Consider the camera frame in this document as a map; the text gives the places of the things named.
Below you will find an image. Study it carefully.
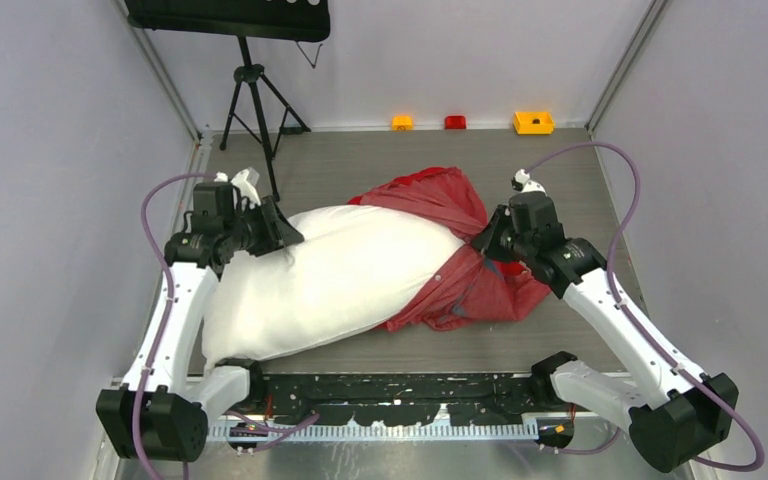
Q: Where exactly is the aluminium frame rail front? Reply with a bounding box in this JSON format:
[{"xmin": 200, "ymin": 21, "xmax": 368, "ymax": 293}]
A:
[{"xmin": 102, "ymin": 370, "xmax": 707, "ymax": 444}]

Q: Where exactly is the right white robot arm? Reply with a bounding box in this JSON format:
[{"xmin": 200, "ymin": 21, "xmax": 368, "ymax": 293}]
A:
[{"xmin": 471, "ymin": 191, "xmax": 739, "ymax": 473}]

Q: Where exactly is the small red bin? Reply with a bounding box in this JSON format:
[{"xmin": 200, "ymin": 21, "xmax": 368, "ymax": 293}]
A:
[{"xmin": 444, "ymin": 115, "xmax": 468, "ymax": 130}]

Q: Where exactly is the white pillow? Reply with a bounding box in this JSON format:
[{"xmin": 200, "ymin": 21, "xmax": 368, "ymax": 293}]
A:
[{"xmin": 201, "ymin": 205, "xmax": 465, "ymax": 372}]

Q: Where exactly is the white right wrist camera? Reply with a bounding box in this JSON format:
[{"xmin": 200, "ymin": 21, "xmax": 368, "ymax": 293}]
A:
[{"xmin": 511, "ymin": 169, "xmax": 546, "ymax": 195}]

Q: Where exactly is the small orange bin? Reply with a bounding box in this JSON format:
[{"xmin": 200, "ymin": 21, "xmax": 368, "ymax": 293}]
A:
[{"xmin": 390, "ymin": 115, "xmax": 414, "ymax": 131}]

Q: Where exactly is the black light panel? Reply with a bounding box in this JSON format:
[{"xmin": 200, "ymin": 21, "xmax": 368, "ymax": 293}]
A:
[{"xmin": 125, "ymin": 0, "xmax": 331, "ymax": 43}]

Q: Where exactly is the black tripod stand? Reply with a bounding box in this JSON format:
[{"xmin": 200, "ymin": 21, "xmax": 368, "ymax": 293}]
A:
[{"xmin": 219, "ymin": 36, "xmax": 311, "ymax": 201}]

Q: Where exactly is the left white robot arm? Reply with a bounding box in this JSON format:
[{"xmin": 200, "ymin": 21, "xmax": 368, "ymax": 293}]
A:
[{"xmin": 95, "ymin": 173, "xmax": 304, "ymax": 469}]

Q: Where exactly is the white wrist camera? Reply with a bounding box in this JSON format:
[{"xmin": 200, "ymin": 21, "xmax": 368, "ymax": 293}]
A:
[
  {"xmin": 511, "ymin": 169, "xmax": 546, "ymax": 195},
  {"xmin": 213, "ymin": 167, "xmax": 261, "ymax": 209}
]

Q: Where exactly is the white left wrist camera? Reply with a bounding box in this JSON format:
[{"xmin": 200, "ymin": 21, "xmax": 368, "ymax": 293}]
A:
[{"xmin": 213, "ymin": 167, "xmax": 261, "ymax": 209}]

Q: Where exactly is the red patterned pillowcase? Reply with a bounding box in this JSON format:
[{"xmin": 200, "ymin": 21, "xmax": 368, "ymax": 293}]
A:
[{"xmin": 348, "ymin": 167, "xmax": 550, "ymax": 332}]

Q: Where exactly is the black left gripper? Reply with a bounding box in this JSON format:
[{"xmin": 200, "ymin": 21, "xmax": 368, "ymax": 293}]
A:
[{"xmin": 224, "ymin": 195, "xmax": 303, "ymax": 257}]

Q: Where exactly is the yellow bin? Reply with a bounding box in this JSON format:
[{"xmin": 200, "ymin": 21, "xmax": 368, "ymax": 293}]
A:
[{"xmin": 513, "ymin": 111, "xmax": 555, "ymax": 135}]

